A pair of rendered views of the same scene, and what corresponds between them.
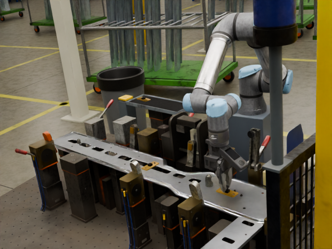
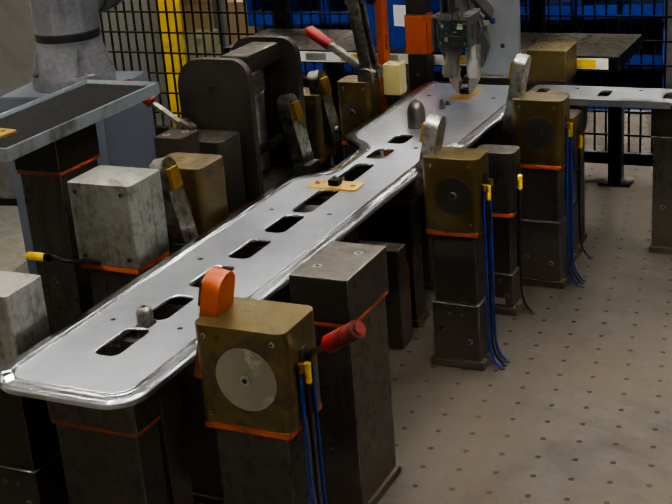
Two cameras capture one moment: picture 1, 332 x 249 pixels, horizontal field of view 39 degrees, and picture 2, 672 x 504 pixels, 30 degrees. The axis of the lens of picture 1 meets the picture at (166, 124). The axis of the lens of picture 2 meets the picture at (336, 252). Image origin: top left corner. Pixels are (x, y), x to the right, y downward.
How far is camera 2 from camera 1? 313 cm
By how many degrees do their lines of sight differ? 98
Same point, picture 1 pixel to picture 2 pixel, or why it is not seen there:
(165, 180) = (409, 159)
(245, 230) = (567, 89)
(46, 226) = not seen: outside the picture
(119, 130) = (152, 202)
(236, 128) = (119, 124)
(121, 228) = (403, 403)
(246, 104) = (103, 53)
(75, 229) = (445, 479)
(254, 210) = (495, 92)
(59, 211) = not seen: outside the picture
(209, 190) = not seen: hidden behind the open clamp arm
